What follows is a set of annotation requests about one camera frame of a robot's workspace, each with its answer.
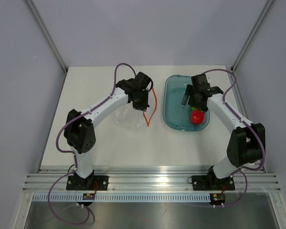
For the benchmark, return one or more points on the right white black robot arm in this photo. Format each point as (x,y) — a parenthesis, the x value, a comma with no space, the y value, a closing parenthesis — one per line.
(246,147)

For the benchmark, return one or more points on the teal plastic bin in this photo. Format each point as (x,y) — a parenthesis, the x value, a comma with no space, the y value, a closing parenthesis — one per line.
(176,115)

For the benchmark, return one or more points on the right frame post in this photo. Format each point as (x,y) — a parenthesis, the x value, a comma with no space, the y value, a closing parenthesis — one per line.
(253,33)

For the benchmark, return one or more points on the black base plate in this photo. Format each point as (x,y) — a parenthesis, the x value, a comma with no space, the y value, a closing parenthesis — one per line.
(203,183)
(100,183)

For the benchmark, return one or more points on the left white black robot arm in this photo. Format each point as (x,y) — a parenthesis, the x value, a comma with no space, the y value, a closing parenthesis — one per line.
(80,129)

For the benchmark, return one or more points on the left control board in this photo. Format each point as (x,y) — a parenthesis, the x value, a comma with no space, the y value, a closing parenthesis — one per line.
(88,196)

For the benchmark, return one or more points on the aluminium mounting rail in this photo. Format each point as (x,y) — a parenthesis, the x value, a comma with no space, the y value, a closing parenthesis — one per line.
(158,179)

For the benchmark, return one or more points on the right control board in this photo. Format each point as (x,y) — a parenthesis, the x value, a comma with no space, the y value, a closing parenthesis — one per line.
(218,198)

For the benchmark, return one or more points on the white slotted cable duct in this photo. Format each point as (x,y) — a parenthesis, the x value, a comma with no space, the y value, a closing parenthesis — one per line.
(125,197)

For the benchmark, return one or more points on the red fruit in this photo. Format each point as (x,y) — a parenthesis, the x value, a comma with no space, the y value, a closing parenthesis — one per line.
(197,117)

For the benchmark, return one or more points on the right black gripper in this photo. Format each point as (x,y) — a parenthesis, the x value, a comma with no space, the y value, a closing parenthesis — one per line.
(188,91)

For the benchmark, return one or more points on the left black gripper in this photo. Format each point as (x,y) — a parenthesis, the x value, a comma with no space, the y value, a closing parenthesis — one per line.
(142,106)

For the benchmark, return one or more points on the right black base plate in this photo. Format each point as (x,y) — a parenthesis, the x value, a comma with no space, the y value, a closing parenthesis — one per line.
(203,183)

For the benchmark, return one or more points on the clear orange zip top bag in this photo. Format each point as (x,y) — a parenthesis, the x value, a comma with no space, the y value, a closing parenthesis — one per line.
(126,116)

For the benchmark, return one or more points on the left frame post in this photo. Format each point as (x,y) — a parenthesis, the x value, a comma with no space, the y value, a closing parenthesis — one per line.
(42,27)

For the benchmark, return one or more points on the frame post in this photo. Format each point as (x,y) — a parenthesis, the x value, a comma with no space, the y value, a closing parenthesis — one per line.
(42,27)
(253,33)

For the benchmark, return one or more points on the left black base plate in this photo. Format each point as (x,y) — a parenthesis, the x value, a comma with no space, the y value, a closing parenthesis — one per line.
(100,183)

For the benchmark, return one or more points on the control board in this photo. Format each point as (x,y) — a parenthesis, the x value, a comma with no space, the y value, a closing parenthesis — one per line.
(218,198)
(88,196)

